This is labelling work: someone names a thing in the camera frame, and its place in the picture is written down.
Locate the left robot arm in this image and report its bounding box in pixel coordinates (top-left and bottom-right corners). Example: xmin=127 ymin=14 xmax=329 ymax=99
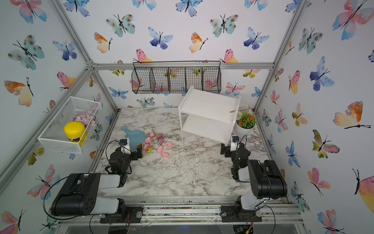
xmin=48 ymin=143 xmax=143 ymax=222

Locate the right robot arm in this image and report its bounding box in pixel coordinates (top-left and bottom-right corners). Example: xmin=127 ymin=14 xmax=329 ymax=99
xmin=220 ymin=142 xmax=287 ymax=211

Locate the orange green toy car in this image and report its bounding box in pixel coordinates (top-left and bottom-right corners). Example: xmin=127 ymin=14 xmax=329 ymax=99
xmin=146 ymin=146 xmax=153 ymax=154

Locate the teal plastic paddle plate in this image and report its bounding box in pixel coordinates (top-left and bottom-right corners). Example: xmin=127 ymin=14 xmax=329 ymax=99
xmin=122 ymin=126 xmax=147 ymax=151

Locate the pink toy car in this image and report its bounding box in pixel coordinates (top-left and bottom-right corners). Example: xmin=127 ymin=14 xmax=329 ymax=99
xmin=156 ymin=134 xmax=164 ymax=145

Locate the pink pig toy on table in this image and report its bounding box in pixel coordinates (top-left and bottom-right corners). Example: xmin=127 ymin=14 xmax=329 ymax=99
xmin=166 ymin=141 xmax=173 ymax=148

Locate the potted plant with flowers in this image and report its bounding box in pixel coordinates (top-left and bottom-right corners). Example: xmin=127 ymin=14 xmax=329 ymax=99
xmin=234 ymin=110 xmax=258 ymax=136

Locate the white two-tier shelf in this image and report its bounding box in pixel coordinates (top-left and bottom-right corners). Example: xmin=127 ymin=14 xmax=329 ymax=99
xmin=178 ymin=86 xmax=241 ymax=144

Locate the pink round chips pile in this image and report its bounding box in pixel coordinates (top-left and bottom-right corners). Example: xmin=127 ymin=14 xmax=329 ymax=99
xmin=73 ymin=111 xmax=96 ymax=127

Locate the yellow lidded jar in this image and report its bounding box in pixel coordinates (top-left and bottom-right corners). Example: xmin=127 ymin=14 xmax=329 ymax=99
xmin=64 ymin=121 xmax=87 ymax=147

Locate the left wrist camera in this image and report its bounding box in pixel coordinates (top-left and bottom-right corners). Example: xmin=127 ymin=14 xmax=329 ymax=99
xmin=119 ymin=138 xmax=131 ymax=155

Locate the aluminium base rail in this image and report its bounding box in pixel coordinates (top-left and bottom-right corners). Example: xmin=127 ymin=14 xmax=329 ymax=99
xmin=58 ymin=195 xmax=304 ymax=232

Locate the white mesh wall basket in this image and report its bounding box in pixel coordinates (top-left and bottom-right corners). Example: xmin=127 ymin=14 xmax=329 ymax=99
xmin=38 ymin=96 xmax=102 ymax=154

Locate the black wire wall basket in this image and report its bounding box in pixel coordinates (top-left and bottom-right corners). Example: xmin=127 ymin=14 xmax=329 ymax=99
xmin=130 ymin=60 xmax=222 ymax=95

